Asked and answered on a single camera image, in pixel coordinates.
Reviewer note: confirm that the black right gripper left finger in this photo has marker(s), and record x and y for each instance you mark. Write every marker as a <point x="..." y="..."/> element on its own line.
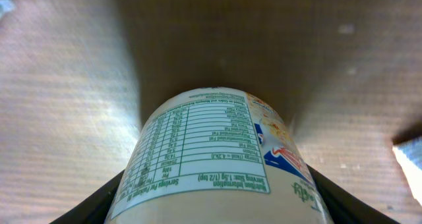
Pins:
<point x="94" y="209"/>

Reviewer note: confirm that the white green box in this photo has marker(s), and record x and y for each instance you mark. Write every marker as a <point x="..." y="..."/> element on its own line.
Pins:
<point x="408" y="155"/>

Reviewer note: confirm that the green lid jar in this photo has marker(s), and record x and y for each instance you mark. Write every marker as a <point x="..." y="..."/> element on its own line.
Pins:
<point x="216" y="155"/>

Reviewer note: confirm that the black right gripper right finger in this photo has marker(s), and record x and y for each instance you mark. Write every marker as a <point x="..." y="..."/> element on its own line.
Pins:
<point x="344" y="207"/>

